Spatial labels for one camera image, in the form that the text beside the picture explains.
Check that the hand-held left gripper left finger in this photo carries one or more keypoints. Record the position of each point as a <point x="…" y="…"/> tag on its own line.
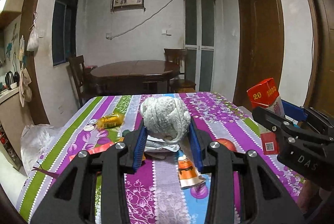
<point x="138" y="148"/>

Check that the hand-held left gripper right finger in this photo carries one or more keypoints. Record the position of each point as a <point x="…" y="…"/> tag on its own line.
<point x="195" y="145"/>

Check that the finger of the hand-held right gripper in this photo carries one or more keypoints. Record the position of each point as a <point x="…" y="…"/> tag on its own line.
<point x="313" y="115"/>
<point x="276" y="122"/>

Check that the red carton box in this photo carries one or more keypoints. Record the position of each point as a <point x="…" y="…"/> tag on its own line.
<point x="261" y="96"/>

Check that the white paper ball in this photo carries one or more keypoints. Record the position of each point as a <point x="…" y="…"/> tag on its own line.
<point x="164" y="114"/>

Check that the person's right forearm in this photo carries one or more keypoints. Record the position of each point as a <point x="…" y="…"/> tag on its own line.
<point x="309" y="195"/>

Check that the crumpled white paper packet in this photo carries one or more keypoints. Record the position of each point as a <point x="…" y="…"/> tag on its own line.
<point x="159" y="145"/>

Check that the orange white tube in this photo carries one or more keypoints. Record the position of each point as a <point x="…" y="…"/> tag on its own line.
<point x="190" y="174"/>

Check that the red apple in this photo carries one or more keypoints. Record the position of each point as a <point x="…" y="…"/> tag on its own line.
<point x="227" y="145"/>

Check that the flat red packet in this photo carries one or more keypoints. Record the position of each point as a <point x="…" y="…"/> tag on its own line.
<point x="101" y="148"/>

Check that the crushed yellow plastic bottle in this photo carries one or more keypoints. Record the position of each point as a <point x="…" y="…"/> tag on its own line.
<point x="111" y="120"/>

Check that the striped floral tablecloth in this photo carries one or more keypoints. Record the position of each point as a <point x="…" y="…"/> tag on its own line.
<point x="161" y="187"/>

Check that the small white bottle cap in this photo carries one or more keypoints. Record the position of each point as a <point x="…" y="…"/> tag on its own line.
<point x="88" y="128"/>
<point x="91" y="122"/>

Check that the brown wooden door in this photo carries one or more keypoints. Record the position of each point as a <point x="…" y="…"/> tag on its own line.
<point x="325" y="43"/>
<point x="261" y="38"/>

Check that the dark wooden dining table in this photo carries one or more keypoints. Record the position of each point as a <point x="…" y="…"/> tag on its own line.
<point x="135" y="70"/>

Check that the dark wooden chair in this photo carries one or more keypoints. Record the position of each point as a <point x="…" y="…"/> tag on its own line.
<point x="176" y="56"/>
<point x="77" y="70"/>

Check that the white plastic bag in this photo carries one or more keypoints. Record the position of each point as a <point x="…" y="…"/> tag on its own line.
<point x="36" y="140"/>

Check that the white glass double door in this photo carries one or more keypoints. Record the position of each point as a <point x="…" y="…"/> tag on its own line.
<point x="199" y="30"/>

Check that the hanging beige cloth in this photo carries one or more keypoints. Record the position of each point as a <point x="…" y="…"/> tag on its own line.
<point x="25" y="85"/>

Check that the dark window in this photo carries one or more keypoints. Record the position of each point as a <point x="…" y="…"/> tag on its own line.
<point x="65" y="28"/>

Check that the electric kettle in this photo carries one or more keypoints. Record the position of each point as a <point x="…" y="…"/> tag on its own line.
<point x="9" y="80"/>

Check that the hanging clear plastic bag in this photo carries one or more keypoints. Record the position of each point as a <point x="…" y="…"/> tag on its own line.
<point x="33" y="39"/>

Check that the brown doorway frame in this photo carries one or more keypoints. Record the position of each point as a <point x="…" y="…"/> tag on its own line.
<point x="31" y="56"/>

